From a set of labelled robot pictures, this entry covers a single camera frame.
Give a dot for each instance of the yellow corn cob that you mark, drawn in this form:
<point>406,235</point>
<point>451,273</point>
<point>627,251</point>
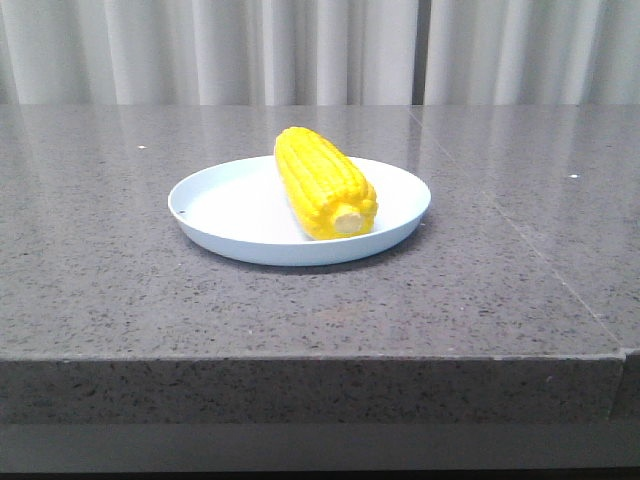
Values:
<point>329,195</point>

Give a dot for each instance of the light blue round plate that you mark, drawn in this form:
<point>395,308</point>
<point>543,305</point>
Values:
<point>239,210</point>

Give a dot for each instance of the white pleated curtain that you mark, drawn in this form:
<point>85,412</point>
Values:
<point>320,52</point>

